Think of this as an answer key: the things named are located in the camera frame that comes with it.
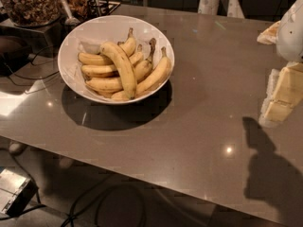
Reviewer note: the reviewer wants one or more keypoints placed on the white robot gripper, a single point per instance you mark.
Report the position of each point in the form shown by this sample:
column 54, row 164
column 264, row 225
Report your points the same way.
column 291, row 37

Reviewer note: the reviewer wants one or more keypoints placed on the right outer yellow banana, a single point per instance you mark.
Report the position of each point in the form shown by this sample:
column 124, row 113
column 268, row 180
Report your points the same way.
column 159, row 74

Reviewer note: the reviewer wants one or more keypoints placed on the yellow banana with dark stem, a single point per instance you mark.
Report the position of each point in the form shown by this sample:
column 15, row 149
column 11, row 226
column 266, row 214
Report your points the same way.
column 144, row 68

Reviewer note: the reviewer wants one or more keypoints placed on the middle left yellow banana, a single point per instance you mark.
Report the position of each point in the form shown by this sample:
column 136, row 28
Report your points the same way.
column 98, row 71

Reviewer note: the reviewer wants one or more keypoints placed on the upper left yellow banana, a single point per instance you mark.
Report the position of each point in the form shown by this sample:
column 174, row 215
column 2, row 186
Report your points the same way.
column 93, row 59

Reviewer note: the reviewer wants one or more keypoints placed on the white ceramic bowl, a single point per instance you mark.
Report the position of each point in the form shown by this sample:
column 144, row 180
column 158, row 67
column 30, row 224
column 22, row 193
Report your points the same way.
column 89, row 36

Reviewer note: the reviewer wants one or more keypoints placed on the white spotted robot legs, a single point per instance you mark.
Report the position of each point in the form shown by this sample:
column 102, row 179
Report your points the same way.
column 211, row 7

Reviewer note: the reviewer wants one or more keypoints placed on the container of dried snacks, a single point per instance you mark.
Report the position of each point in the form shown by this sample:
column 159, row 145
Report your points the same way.
column 79, row 8

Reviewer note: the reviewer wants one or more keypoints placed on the white plastic scoop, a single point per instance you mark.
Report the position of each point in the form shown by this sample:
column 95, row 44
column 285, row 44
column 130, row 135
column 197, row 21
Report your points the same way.
column 70, row 19

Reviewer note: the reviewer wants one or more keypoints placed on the grey metal box on floor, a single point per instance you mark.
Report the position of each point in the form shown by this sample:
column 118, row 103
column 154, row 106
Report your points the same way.
column 16, row 191

